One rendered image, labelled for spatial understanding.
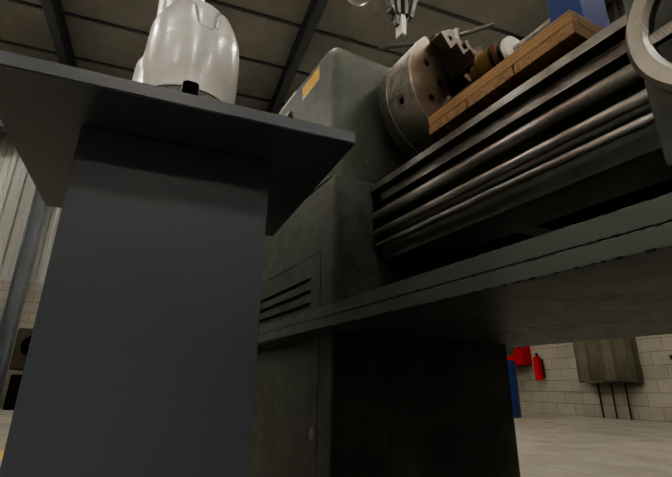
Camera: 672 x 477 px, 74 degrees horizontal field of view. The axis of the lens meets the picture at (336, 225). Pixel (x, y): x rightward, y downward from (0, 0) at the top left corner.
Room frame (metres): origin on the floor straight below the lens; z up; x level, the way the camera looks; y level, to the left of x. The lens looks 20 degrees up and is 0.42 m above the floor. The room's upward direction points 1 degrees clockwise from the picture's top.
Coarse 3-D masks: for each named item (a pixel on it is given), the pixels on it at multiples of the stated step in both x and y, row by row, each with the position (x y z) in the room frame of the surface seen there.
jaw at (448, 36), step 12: (432, 36) 0.85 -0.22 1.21; (444, 36) 0.82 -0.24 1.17; (444, 48) 0.83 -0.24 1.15; (456, 48) 0.82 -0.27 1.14; (468, 48) 0.82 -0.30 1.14; (480, 48) 0.81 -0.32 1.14; (444, 60) 0.85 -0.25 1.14; (456, 60) 0.83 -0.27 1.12; (468, 60) 0.82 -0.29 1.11; (456, 72) 0.85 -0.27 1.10
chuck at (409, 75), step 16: (416, 48) 0.83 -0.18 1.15; (432, 48) 0.85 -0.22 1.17; (400, 64) 0.85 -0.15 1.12; (416, 64) 0.83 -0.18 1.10; (432, 64) 0.85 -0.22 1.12; (400, 80) 0.85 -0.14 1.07; (416, 80) 0.83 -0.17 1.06; (432, 80) 0.85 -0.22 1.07; (464, 80) 0.91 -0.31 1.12; (416, 96) 0.82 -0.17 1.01; (432, 96) 0.85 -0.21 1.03; (448, 96) 0.87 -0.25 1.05; (400, 112) 0.88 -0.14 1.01; (416, 112) 0.85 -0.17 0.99; (432, 112) 0.84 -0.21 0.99; (400, 128) 0.90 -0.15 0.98; (416, 128) 0.88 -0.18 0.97; (416, 144) 0.92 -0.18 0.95; (432, 144) 0.90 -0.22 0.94
